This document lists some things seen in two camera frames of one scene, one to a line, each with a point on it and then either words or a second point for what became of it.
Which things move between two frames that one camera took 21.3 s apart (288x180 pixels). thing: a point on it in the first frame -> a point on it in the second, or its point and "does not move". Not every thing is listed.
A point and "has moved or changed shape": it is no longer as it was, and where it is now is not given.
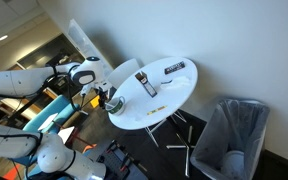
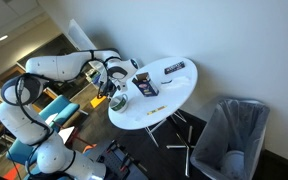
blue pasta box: (144, 81) has moved or changed shape
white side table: (64, 135) does not move
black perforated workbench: (120, 164) does not move
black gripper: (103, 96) -> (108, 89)
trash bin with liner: (231, 144) does not move
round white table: (153, 91) does not move
